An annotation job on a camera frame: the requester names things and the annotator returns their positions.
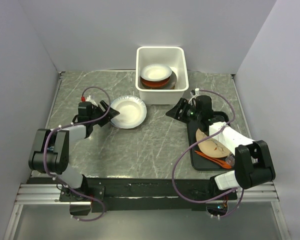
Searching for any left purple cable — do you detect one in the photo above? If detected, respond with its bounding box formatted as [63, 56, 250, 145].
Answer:
[43, 86, 112, 223]

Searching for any white plastic bin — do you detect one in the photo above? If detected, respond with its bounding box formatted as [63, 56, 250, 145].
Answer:
[135, 46, 189, 105]

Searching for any red scalloped plate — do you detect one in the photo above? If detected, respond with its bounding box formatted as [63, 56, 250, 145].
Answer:
[140, 77, 170, 89]

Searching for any white plate blue rim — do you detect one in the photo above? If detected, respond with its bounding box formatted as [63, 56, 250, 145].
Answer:
[140, 64, 172, 82]

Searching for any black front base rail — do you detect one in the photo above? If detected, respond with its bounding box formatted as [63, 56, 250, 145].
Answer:
[27, 176, 238, 213]

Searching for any orange chopstick lower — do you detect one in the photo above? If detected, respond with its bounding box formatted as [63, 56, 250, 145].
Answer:
[194, 150, 222, 162]

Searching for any clear glass cup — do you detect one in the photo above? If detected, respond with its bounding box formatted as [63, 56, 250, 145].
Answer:
[225, 152, 235, 167]

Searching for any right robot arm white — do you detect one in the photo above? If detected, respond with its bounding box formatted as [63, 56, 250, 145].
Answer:
[166, 95, 276, 199]

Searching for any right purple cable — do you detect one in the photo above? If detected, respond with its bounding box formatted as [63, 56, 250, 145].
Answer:
[171, 88, 245, 221]

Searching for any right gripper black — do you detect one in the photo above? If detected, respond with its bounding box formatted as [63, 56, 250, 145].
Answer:
[166, 97, 202, 125]

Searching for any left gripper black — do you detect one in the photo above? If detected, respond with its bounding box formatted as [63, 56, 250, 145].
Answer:
[89, 100, 120, 127]

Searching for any pale grey large plate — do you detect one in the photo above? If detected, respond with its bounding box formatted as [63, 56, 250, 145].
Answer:
[110, 95, 147, 129]

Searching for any peach plate with bird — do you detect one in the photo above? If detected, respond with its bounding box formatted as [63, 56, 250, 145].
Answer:
[197, 138, 231, 159]

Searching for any purple cable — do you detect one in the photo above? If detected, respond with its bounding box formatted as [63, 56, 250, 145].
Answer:
[43, 86, 112, 223]
[171, 88, 245, 221]

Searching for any black rectangular tray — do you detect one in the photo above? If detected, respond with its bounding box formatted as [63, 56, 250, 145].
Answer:
[186, 121, 230, 171]

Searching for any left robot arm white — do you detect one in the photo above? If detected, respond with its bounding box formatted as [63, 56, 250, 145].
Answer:
[28, 100, 120, 202]

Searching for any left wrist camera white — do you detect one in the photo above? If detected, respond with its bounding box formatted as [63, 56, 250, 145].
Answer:
[80, 95, 98, 106]

